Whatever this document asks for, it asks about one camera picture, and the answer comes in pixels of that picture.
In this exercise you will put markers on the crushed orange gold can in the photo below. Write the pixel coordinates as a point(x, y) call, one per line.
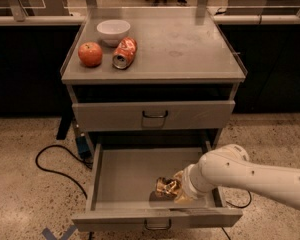
point(167, 187)

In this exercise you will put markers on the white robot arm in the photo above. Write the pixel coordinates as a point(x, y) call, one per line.
point(229, 166)

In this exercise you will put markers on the open grey middle drawer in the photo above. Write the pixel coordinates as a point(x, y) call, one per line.
point(122, 193)

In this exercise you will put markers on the closed grey top drawer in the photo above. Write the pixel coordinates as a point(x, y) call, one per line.
point(132, 116)

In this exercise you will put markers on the grey drawer cabinet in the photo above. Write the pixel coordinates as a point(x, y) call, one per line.
point(181, 56)

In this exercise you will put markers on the red soda can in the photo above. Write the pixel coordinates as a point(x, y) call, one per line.
point(125, 53)

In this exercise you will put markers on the blue power adapter box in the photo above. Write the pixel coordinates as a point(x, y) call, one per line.
point(82, 147)

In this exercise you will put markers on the red apple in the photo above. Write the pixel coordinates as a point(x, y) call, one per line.
point(90, 54)

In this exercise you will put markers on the white bowl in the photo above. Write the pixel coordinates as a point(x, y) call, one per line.
point(111, 32)

